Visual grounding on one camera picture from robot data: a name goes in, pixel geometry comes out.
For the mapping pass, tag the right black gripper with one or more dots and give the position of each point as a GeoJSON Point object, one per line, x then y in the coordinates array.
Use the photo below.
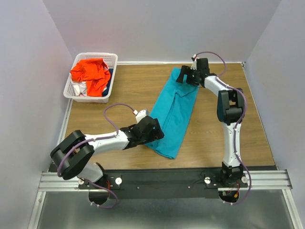
{"type": "Point", "coordinates": [188, 75]}

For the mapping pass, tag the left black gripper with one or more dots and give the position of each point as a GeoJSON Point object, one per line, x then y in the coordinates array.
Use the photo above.
{"type": "Point", "coordinates": [157, 130]}

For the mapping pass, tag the teal t shirt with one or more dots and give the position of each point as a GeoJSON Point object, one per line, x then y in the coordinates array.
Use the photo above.
{"type": "Point", "coordinates": [173, 109]}

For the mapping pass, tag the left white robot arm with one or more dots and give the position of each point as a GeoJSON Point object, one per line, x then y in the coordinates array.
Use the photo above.
{"type": "Point", "coordinates": [72, 156]}

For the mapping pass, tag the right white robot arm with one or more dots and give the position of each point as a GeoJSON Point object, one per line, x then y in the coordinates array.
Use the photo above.
{"type": "Point", "coordinates": [230, 112]}

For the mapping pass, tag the dark blue t shirt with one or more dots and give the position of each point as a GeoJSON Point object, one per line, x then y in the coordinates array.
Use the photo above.
{"type": "Point", "coordinates": [108, 86]}

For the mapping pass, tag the orange t shirt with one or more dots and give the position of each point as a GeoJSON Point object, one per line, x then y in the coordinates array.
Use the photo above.
{"type": "Point", "coordinates": [95, 72]}

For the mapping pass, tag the white t shirt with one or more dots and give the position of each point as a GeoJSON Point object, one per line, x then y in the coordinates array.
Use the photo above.
{"type": "Point", "coordinates": [80, 88]}

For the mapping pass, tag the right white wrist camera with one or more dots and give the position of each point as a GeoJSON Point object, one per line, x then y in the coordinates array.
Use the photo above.
{"type": "Point", "coordinates": [194, 64]}

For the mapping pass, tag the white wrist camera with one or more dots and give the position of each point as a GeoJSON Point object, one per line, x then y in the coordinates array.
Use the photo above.
{"type": "Point", "coordinates": [139, 115]}
{"type": "Point", "coordinates": [194, 64]}

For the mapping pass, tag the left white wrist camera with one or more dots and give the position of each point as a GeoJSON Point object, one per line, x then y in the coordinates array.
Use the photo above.
{"type": "Point", "coordinates": [139, 115]}

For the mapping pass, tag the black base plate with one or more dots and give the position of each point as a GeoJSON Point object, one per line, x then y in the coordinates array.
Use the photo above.
{"type": "Point", "coordinates": [168, 183]}

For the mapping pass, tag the aluminium rail frame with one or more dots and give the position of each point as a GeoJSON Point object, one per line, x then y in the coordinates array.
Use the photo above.
{"type": "Point", "coordinates": [261, 180]}

